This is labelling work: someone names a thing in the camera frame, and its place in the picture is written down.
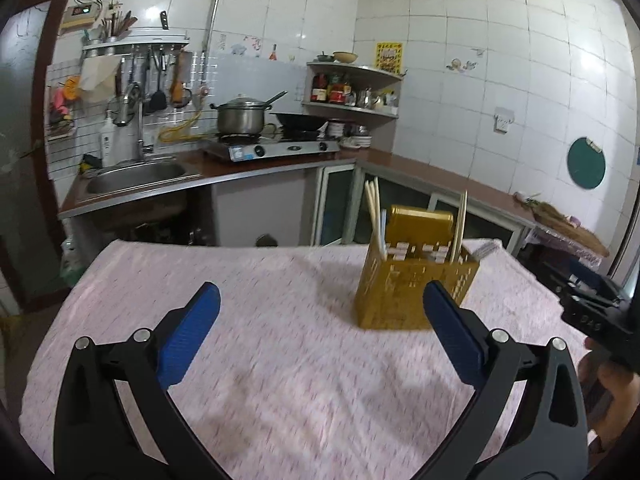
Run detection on wire wall rack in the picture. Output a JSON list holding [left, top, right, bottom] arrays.
[[46, 62, 80, 142]]

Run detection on wall control box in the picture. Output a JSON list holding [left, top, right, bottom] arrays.
[[60, 2, 102, 32]]

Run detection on stack of white dishes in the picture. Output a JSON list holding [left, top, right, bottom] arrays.
[[326, 120, 374, 151]]

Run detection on black hanging spatula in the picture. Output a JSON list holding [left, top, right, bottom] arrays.
[[149, 56, 169, 112]]

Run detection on metal utensil wall shelf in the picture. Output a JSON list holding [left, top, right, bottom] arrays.
[[81, 30, 192, 57]]

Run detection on stainless steel sink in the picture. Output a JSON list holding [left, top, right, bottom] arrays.
[[84, 160, 190, 197]]

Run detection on yellow slotted utensil holder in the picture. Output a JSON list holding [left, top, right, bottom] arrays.
[[354, 204, 481, 331]]

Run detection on metal kitchen faucet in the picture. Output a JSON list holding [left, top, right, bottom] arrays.
[[114, 81, 156, 162]]

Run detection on metal wall pipe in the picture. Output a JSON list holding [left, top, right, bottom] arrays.
[[201, 0, 232, 58]]

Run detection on corner wall shelf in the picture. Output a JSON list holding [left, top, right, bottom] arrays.
[[304, 60, 405, 120]]

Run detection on glass cabinet doors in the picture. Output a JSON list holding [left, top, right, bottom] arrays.
[[310, 164, 531, 256]]

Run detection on yellow hose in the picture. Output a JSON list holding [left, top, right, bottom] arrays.
[[158, 104, 204, 144]]

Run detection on red sauce jars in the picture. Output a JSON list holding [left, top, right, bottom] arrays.
[[310, 72, 353, 106]]

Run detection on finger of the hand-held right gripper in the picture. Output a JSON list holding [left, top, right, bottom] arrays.
[[542, 257, 623, 303], [559, 294, 637, 363]]

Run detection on floral pink tablecloth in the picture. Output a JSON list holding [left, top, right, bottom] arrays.
[[19, 237, 601, 480]]

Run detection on black wok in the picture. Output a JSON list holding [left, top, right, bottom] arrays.
[[270, 111, 328, 134]]

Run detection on white wall socket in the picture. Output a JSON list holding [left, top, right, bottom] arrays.
[[493, 107, 516, 134]]

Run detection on brown kitchen countertop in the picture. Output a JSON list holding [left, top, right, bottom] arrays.
[[57, 147, 540, 228]]

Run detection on green round board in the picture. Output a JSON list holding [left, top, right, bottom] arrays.
[[566, 136, 607, 191]]

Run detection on stainless steel pot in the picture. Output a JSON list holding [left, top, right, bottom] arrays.
[[209, 92, 274, 136]]

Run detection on gas stove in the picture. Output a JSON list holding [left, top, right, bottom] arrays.
[[201, 132, 342, 164]]

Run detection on person's right hand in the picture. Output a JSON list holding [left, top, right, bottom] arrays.
[[579, 339, 640, 456]]

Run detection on wooden cutting board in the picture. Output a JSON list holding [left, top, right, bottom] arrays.
[[529, 201, 612, 259]]

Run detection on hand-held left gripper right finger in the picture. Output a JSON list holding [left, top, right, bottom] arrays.
[[415, 281, 588, 480]]

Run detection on beige hanging cloth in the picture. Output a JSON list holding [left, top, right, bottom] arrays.
[[79, 57, 120, 106]]

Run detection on yellow wall poster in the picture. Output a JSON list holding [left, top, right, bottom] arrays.
[[375, 41, 404, 75]]

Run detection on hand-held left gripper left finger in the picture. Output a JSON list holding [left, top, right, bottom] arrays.
[[52, 282, 221, 480]]

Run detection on white soap bottle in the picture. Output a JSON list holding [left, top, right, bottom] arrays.
[[99, 109, 119, 168]]

